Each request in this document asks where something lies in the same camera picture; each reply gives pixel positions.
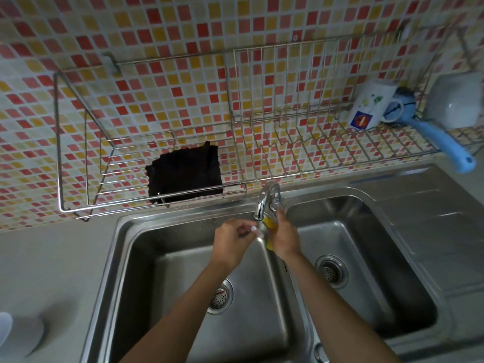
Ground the person's left hand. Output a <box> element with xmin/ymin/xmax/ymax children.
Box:
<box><xmin>211</xmin><ymin>218</ymin><xmax>265</xmax><ymax>271</ymax></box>

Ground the person's right hand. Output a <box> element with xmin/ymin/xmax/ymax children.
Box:
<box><xmin>268</xmin><ymin>208</ymin><xmax>303</xmax><ymax>258</ymax></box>

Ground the yellow sponge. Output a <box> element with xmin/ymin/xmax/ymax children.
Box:
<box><xmin>263</xmin><ymin>217</ymin><xmax>279</xmax><ymax>251</ymax></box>

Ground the person's left forearm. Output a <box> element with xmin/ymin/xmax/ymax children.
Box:
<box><xmin>120</xmin><ymin>259</ymin><xmax>243</xmax><ymax>363</ymax></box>

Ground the person's right forearm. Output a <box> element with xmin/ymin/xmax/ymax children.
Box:
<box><xmin>282</xmin><ymin>250</ymin><xmax>402</xmax><ymax>363</ymax></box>

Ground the chrome faucet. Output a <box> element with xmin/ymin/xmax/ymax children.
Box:
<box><xmin>253</xmin><ymin>181</ymin><xmax>283</xmax><ymax>223</ymax></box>

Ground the round metal drain strainer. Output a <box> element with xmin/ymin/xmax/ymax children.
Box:
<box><xmin>315</xmin><ymin>255</ymin><xmax>349</xmax><ymax>290</ymax></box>
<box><xmin>207</xmin><ymin>278</ymin><xmax>234</xmax><ymax>315</ymax></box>

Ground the black cloth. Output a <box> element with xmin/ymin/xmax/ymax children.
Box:
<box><xmin>145</xmin><ymin>141</ymin><xmax>224</xmax><ymax>207</ymax></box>

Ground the stainless steel double sink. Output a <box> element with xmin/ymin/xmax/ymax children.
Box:
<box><xmin>79</xmin><ymin>162</ymin><xmax>484</xmax><ymax>363</ymax></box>

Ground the white printed mug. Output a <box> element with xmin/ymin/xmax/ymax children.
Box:
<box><xmin>347</xmin><ymin>79</ymin><xmax>405</xmax><ymax>131</ymax></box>

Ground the pale grey bowl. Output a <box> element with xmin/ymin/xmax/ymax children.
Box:
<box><xmin>421</xmin><ymin>71</ymin><xmax>484</xmax><ymax>130</ymax></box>

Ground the white container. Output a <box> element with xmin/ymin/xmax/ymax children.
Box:
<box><xmin>0</xmin><ymin>311</ymin><xmax>14</xmax><ymax>353</ymax></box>

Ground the metal wire dish rack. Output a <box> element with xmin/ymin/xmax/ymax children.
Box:
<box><xmin>53</xmin><ymin>23</ymin><xmax>484</xmax><ymax>223</ymax></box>

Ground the blue plastic-handled scoop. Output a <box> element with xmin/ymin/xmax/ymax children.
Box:
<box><xmin>393</xmin><ymin>88</ymin><xmax>477</xmax><ymax>174</ymax></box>

